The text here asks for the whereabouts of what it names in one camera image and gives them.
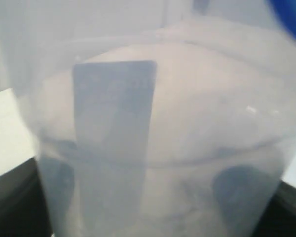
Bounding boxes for blue clip-lock lid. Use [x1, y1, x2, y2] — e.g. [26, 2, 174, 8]
[267, 0, 296, 39]

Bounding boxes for clear tall plastic container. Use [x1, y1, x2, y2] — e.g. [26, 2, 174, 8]
[0, 0, 296, 237]

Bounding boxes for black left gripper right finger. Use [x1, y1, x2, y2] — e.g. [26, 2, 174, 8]
[252, 182, 296, 237]

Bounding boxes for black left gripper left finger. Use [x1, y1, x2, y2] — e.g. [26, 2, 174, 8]
[0, 158, 53, 237]

